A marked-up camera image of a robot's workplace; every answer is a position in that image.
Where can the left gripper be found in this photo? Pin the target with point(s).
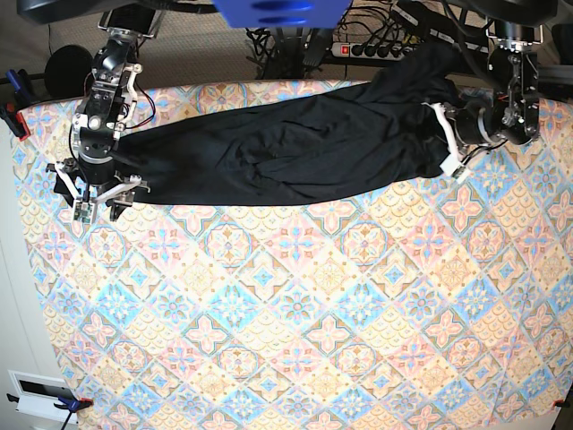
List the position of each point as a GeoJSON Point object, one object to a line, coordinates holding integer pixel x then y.
{"type": "Point", "coordinates": [478, 123]}

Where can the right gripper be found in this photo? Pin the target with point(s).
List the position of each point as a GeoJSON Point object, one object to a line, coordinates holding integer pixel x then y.
{"type": "Point", "coordinates": [95, 167]}

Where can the black t-shirt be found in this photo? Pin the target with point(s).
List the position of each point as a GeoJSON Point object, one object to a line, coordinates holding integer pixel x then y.
{"type": "Point", "coordinates": [321, 148]}

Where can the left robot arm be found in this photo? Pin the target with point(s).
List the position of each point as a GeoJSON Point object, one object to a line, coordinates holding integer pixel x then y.
{"type": "Point", "coordinates": [511, 70]}

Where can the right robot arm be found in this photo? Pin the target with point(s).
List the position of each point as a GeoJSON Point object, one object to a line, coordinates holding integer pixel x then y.
{"type": "Point", "coordinates": [111, 96]}

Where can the white power strip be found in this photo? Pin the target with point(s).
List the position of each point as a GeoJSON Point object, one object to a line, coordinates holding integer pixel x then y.
{"type": "Point", "coordinates": [391, 51]}

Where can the red blue clamp top left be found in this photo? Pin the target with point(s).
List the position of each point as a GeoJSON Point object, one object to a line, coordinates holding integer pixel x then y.
{"type": "Point", "coordinates": [23, 97]}

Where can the black round stool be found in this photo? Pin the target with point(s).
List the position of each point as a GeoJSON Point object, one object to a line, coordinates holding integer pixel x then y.
{"type": "Point", "coordinates": [66, 71]}

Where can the patterned colourful tablecloth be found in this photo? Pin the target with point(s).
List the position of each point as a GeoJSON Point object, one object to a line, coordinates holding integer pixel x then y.
{"type": "Point", "coordinates": [425, 305]}

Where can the blue clamp bottom left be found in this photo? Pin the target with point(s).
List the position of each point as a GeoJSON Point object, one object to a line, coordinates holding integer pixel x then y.
{"type": "Point", "coordinates": [67, 404]}

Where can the black clamp bottom right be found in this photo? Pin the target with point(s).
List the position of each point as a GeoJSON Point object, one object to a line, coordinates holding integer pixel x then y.
{"type": "Point", "coordinates": [562, 404]}

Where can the white wall vent box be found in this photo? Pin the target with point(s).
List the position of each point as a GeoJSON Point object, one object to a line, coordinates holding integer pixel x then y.
{"type": "Point", "coordinates": [42, 386]}

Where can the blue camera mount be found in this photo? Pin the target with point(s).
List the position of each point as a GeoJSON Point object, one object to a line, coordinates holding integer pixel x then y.
{"type": "Point", "coordinates": [322, 14]}

